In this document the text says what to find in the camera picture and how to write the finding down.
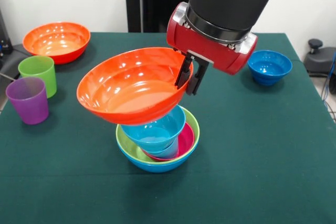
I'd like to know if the large orange bowl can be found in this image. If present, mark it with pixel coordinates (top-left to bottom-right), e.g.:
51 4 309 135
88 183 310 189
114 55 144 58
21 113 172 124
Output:
76 47 194 126
22 22 91 65

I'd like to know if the large blue bowl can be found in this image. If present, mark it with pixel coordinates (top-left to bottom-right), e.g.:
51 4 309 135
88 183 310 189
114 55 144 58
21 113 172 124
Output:
117 142 200 174

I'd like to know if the small light blue bowl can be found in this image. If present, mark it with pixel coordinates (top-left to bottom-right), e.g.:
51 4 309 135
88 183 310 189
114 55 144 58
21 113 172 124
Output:
120 104 186 152

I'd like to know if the blue cable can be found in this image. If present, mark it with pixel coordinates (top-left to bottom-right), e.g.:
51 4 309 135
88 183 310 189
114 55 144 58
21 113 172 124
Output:
321 50 336 101

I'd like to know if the small pink bowl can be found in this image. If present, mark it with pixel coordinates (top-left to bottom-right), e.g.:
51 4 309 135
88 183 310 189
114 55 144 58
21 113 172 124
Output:
143 122 196 162

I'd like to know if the grey stand foot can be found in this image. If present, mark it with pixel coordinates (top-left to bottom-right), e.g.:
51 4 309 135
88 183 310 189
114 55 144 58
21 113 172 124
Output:
306 38 336 78
0 42 32 83

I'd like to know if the green cup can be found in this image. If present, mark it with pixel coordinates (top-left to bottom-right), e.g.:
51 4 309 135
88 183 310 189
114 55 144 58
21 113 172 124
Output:
17 56 57 99

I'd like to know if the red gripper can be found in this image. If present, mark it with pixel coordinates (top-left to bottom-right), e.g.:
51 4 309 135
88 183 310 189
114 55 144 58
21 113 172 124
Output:
166 2 258 96

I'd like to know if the small dark blue bowl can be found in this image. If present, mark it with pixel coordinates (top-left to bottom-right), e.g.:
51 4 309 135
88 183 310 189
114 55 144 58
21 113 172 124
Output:
247 50 293 86

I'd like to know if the purple cup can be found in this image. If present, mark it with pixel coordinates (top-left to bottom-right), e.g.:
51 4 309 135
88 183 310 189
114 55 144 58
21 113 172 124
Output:
5 77 50 125

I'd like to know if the black equipment box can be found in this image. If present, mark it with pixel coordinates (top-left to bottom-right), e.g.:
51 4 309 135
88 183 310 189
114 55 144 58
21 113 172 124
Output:
0 8 13 56

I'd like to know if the large green bowl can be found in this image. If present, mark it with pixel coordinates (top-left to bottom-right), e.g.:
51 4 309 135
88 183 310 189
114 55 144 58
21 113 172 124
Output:
115 106 201 165

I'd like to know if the dark green table cloth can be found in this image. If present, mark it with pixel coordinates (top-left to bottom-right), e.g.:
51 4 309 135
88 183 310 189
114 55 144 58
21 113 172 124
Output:
0 32 336 224

